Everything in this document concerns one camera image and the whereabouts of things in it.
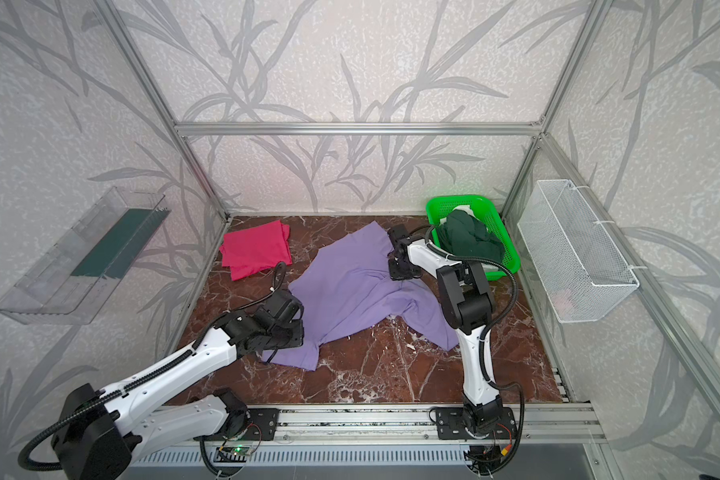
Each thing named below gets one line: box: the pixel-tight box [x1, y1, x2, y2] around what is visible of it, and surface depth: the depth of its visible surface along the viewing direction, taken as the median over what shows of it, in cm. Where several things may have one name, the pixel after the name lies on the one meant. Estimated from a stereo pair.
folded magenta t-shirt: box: [219, 220, 292, 281], surface depth 110 cm
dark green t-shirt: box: [436, 209, 504, 263], surface depth 103 cm
